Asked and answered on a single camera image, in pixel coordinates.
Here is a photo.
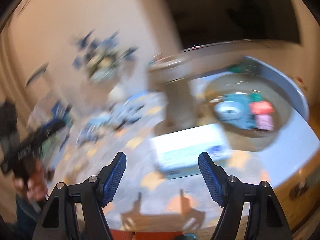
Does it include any teal microfiber cloth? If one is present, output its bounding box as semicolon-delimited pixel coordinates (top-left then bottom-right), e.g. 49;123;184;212
221;93;255;130

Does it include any green plastic pack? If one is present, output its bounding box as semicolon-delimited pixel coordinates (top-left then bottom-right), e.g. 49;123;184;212
250;93;264;102

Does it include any person's left hand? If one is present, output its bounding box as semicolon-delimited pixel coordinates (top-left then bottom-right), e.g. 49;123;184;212
12;159;48;202

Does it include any white tissue pack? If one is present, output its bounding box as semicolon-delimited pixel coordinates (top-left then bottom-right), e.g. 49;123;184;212
150;124;233;179

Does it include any white blue wipes pack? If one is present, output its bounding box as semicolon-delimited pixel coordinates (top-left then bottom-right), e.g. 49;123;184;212
75;116;110;147

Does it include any blue plush toy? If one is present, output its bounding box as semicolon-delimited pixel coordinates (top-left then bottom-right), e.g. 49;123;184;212
108;101;145;129

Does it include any light blue tape roll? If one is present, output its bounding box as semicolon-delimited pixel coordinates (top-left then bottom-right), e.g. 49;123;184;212
214;101;244;120

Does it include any purple wipes pack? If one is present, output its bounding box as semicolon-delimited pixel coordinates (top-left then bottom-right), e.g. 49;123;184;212
255;114;274;131

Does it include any white ribbed vase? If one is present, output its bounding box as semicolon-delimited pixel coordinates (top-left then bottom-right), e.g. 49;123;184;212
108;83;129;103

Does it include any coral pink pack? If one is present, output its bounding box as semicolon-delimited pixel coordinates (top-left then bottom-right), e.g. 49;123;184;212
249;101;274;115

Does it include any floor lamp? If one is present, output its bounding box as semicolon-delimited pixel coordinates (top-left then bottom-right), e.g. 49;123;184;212
24;62;49;89

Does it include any blue white flower bouquet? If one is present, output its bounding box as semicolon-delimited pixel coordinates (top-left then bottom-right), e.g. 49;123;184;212
71;30;139;83

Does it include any black wall television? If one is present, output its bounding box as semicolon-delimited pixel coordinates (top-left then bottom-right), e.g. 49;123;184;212
165;0;300;49

